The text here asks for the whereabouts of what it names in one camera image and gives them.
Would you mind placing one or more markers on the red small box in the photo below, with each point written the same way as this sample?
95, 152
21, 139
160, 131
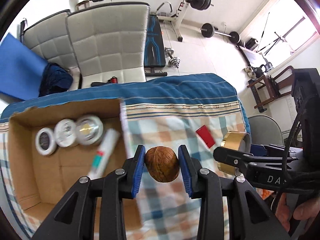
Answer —
205, 135

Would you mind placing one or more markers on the dark wooden chair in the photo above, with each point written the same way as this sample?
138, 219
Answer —
270, 85

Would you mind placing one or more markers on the black hand grip exerciser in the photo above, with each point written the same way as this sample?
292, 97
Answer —
107, 81

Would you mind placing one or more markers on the white tin with black top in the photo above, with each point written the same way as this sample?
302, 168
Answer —
45, 141

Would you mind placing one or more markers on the cardboard box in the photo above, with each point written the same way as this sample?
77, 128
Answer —
65, 180

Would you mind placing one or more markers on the person's right hand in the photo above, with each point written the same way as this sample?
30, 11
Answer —
306, 210

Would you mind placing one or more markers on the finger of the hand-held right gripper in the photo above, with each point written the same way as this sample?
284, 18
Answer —
232, 158
258, 149

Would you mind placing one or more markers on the small brown stool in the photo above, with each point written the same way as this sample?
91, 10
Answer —
82, 5

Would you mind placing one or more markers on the barbell on bench rack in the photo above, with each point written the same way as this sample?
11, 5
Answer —
182, 12

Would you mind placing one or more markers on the window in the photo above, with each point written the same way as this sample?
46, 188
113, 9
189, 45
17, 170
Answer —
292, 30

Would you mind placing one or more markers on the white padded chair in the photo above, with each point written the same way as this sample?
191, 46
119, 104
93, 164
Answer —
107, 37
47, 40

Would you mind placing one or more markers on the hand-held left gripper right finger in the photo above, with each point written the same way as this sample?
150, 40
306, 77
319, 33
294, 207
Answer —
185, 172

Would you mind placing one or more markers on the black tripod stand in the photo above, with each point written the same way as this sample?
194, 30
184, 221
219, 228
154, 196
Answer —
273, 41

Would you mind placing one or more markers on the low dark framed platform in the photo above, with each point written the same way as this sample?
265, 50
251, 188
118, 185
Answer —
252, 55

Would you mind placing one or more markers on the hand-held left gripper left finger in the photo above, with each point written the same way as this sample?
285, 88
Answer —
138, 172

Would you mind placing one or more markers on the plaid tablecloth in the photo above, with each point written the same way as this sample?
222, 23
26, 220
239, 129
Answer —
175, 100

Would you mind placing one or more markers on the brown walnut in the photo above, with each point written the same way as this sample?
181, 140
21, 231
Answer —
162, 164

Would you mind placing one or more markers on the black heater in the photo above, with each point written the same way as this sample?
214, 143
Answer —
251, 43

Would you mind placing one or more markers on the blue foam mat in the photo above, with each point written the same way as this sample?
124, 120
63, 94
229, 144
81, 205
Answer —
20, 65

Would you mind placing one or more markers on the white tube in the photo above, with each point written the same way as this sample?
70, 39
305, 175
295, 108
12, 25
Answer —
105, 152

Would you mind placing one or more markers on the grey ab trainer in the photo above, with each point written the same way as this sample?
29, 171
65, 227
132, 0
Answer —
165, 7

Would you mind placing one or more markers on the perforated metal round tin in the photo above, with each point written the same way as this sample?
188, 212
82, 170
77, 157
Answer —
88, 129

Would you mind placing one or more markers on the dark blue cloth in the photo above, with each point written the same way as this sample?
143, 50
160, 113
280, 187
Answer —
56, 78

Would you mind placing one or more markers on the short barbell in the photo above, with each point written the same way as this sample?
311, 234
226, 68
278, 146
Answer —
220, 32

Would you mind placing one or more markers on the gold tape roll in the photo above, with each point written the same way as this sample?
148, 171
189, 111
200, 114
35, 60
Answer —
232, 138

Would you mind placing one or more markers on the black and blue bench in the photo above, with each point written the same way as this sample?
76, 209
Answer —
155, 45

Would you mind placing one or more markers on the pair of shoes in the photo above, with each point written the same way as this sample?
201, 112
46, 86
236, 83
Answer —
250, 71

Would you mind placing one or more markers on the grey chair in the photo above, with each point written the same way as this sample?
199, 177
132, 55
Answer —
265, 130

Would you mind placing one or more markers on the white round tin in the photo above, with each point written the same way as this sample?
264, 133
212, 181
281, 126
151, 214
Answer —
65, 132

